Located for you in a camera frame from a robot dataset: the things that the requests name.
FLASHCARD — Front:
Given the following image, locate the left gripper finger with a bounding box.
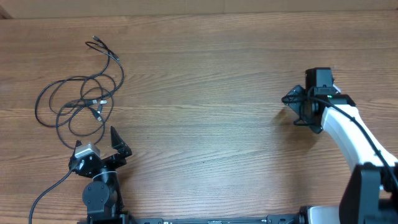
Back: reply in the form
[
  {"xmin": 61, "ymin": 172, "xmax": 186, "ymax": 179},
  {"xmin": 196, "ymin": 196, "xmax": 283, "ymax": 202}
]
[
  {"xmin": 70, "ymin": 140, "xmax": 82, "ymax": 162},
  {"xmin": 110, "ymin": 126, "xmax": 132, "ymax": 158}
]

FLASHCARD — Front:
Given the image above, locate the thick black cable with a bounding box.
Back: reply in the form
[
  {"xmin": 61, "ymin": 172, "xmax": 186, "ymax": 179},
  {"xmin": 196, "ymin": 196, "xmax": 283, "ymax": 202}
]
[{"xmin": 55, "ymin": 40, "xmax": 125, "ymax": 150}]

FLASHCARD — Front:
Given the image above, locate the braided cable grey connector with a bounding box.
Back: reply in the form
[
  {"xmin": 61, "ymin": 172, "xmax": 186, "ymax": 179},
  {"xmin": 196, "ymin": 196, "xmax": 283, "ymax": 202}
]
[{"xmin": 49, "ymin": 74, "xmax": 115, "ymax": 138}]

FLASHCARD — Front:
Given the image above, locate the thin black cable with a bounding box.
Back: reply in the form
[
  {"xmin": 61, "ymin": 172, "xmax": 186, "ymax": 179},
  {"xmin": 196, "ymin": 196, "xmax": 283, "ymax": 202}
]
[{"xmin": 34, "ymin": 35, "xmax": 121, "ymax": 128}]

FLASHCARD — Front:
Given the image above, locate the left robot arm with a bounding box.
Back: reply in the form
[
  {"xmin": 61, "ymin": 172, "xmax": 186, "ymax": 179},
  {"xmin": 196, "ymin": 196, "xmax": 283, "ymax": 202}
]
[{"xmin": 68, "ymin": 127, "xmax": 136, "ymax": 224}]

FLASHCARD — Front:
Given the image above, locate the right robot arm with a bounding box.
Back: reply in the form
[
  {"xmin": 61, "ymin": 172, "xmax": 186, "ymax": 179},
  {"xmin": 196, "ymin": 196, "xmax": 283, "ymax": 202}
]
[{"xmin": 266, "ymin": 67, "xmax": 397, "ymax": 224}]

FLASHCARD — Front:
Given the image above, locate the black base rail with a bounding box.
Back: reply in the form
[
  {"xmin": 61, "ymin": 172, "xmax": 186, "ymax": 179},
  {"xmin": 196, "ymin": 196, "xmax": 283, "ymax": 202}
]
[{"xmin": 77, "ymin": 205, "xmax": 398, "ymax": 224}]

